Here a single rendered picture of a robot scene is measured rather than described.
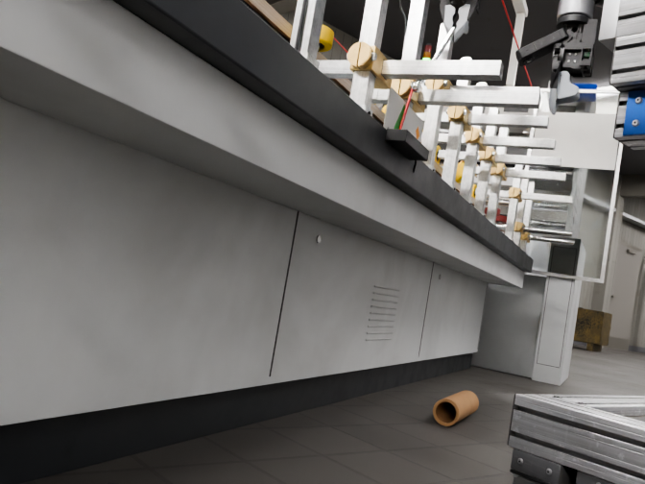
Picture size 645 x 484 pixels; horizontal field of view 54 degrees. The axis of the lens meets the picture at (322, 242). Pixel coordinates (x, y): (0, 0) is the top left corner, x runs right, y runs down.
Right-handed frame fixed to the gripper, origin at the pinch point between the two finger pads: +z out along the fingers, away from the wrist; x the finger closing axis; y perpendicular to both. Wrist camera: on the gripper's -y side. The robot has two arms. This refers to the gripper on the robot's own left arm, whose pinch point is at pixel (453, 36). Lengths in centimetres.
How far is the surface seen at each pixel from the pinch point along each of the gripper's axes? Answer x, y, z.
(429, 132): 7.8, 17.8, 19.3
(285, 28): 27.0, -32.7, 12.3
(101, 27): 8, -98, 42
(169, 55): 8, -87, 41
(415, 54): 6.4, -7.2, 7.6
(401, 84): 7.4, -9.9, 15.9
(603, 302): -19, 1168, 15
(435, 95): 1.2, -2.9, 16.1
